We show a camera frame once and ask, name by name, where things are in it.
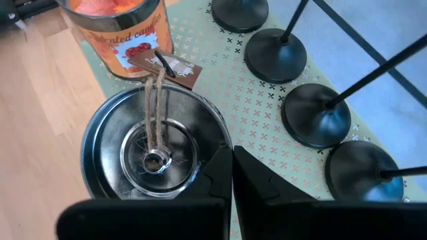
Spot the orange scented candle tin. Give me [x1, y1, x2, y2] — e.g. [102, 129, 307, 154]
[55, 0, 174, 81]

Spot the green perforated metal riser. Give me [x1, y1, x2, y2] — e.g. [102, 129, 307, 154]
[79, 0, 427, 240]

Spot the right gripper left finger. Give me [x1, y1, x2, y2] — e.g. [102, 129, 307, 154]
[56, 145, 233, 240]

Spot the black metal candlestick holder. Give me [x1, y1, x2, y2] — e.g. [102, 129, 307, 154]
[211, 0, 270, 34]
[244, 0, 311, 85]
[325, 140, 427, 203]
[281, 33, 427, 149]

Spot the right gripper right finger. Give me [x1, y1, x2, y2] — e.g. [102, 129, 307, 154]
[233, 145, 427, 240]

